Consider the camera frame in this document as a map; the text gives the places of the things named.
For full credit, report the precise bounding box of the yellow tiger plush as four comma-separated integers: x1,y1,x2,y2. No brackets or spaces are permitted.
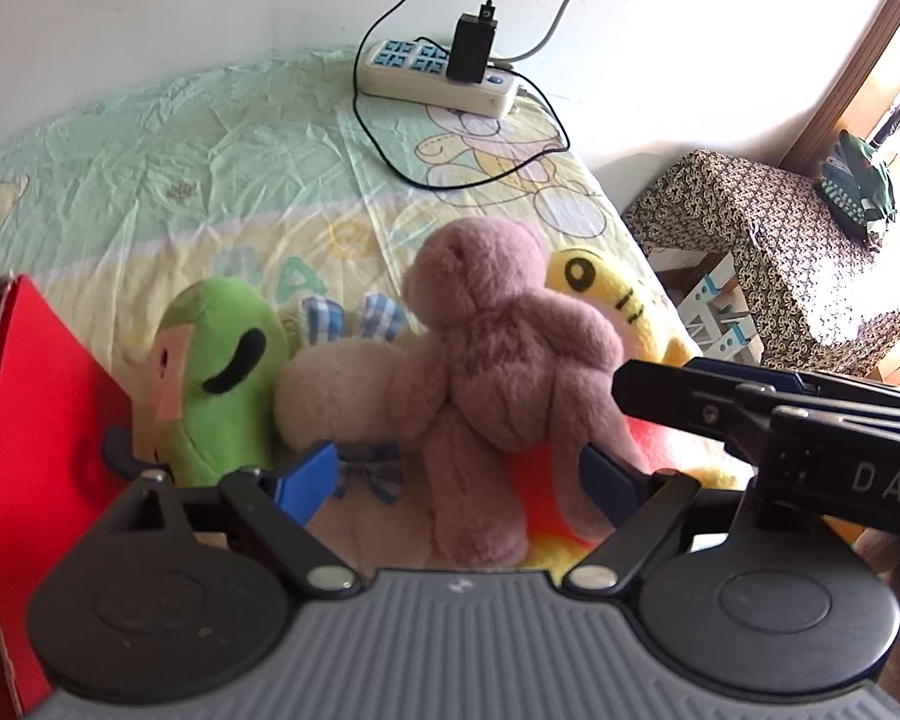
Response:
507,247,751,580

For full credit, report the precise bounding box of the large white plush bunny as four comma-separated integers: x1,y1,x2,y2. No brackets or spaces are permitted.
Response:
272,293,436,577

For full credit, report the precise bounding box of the pink teddy bear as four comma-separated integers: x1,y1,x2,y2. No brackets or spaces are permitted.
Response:
388,216,652,569

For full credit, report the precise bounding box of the patterned cloth covered stool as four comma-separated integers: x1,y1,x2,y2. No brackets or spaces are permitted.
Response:
624,149,900,376

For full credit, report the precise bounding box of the green plush toy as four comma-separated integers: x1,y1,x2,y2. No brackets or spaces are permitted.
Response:
102,277,299,488

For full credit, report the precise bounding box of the red cardboard storage box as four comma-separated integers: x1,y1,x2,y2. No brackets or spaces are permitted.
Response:
0,277,131,718

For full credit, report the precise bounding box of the green cartoon bed sheet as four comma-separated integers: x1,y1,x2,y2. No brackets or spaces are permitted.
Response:
0,47,737,496

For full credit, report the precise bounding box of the black charger adapter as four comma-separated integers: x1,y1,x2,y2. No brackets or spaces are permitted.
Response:
445,2,497,85

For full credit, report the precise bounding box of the white power strip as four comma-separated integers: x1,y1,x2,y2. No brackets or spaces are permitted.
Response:
357,39,520,119

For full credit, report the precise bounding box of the black charger cable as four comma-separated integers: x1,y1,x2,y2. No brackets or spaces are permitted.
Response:
349,0,574,192

